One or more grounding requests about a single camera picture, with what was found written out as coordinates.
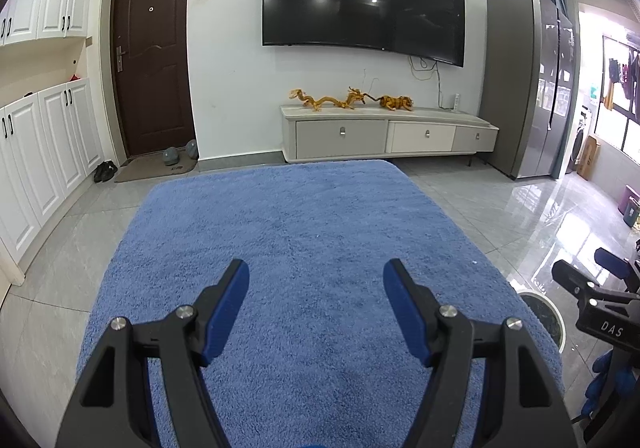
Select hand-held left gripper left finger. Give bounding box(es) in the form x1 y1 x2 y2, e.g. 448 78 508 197
55 258 250 448

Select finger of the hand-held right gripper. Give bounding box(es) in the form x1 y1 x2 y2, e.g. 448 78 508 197
594 248 640 290
551 259 608 303

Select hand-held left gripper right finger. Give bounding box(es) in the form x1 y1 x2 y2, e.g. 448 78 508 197
382 258 586 448

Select white round trash bin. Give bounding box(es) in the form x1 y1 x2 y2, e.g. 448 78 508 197
510 290 566 354

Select person's right hand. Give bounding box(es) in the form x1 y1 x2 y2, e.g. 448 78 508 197
581 347 640 421

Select purple storage bin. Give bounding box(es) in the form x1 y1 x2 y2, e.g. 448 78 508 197
618 184 640 219

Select cardboard box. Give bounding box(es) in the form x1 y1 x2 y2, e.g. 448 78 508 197
575 134 601 181

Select blue fluffy blanket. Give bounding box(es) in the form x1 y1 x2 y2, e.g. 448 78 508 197
75 159 566 448

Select washing machine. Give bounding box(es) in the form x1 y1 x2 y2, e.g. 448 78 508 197
570 105 593 174

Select balcony window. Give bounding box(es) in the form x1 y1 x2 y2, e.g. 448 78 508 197
602 33 640 154

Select brown door mat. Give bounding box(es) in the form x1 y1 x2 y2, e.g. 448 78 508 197
114 155 198 184

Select black shoes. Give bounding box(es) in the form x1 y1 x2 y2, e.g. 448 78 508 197
93 160 118 184

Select hanging clothes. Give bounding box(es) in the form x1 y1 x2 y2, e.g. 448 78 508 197
605 50 640 101

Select white television cabinet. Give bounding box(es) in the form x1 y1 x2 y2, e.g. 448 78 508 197
279 103 500 166

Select grey refrigerator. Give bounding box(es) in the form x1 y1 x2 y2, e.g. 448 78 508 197
486 0 577 180

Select golden tiger figurine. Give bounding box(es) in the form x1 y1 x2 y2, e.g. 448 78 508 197
378 95 415 112

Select golden dragon figurine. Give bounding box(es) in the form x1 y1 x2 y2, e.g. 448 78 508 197
289 87 371 113

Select white lower cabinet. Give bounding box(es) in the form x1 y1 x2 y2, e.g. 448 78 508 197
0 77 104 274

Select dark brown door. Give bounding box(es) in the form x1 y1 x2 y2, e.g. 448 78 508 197
111 0 196 160

